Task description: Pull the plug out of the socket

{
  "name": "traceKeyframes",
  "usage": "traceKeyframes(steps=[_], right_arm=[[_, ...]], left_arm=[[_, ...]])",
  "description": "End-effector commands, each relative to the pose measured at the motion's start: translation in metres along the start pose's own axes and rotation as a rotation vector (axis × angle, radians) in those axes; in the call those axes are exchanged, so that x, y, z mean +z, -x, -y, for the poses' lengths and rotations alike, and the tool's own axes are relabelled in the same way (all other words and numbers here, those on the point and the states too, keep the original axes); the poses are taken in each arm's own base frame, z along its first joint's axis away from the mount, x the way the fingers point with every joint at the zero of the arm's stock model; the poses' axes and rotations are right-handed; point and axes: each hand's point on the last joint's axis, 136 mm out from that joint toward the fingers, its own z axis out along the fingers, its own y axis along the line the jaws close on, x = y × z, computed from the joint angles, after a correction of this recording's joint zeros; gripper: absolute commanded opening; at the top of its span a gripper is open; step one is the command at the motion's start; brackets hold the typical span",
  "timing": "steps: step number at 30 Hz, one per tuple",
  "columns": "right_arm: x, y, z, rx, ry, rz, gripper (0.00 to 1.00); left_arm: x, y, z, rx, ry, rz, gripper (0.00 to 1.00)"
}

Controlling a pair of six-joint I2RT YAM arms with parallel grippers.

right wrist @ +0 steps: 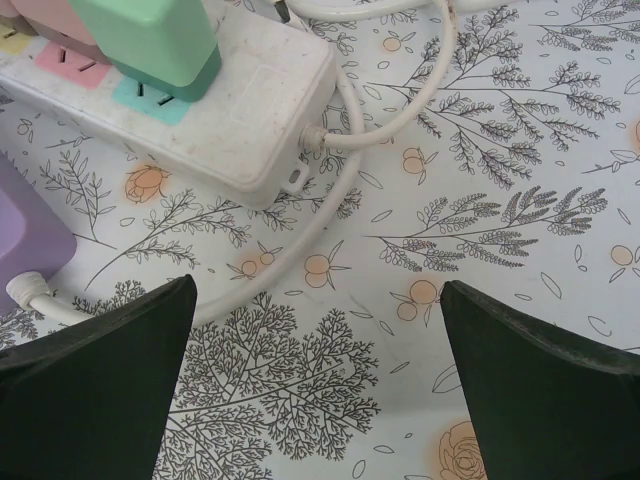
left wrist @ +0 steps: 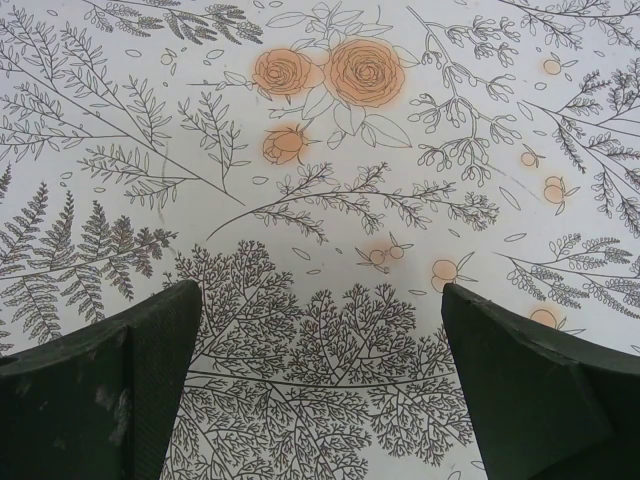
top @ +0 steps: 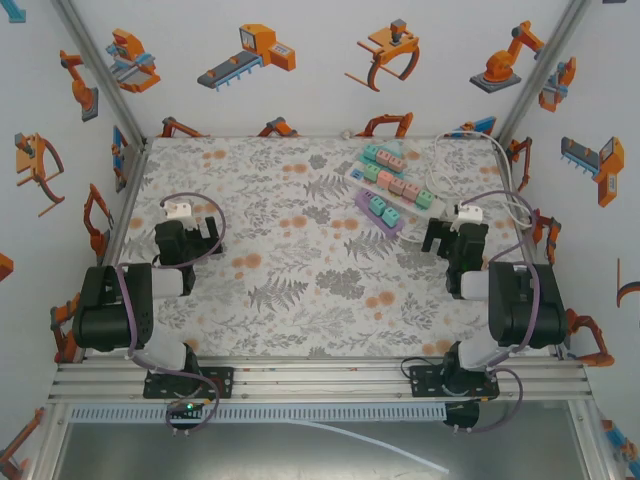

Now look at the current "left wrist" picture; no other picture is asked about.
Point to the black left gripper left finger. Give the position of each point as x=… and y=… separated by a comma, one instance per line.
x=75, y=400

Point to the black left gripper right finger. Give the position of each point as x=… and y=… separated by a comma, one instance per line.
x=540, y=400

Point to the floral print table cover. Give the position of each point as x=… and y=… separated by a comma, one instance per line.
x=320, y=165

